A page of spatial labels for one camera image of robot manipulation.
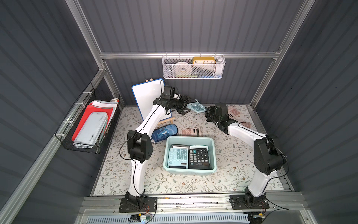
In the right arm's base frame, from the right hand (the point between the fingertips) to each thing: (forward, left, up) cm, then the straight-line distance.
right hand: (207, 104), depth 90 cm
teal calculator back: (-23, +6, -15) cm, 28 cm away
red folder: (-13, +66, +9) cm, 68 cm away
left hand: (-5, +7, +4) cm, 10 cm away
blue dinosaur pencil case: (-10, +31, -19) cm, 38 cm away
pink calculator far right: (-1, -34, -21) cm, 40 cm away
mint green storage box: (-22, 0, -9) cm, 24 cm away
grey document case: (-27, +61, +9) cm, 67 cm away
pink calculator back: (+13, -26, -21) cm, 36 cm away
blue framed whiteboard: (+2, +40, +7) cm, 40 cm away
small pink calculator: (-8, +8, -20) cm, 23 cm away
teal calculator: (-1, +7, -2) cm, 7 cm away
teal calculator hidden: (-30, +19, -14) cm, 38 cm away
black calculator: (-31, +7, -13) cm, 34 cm away
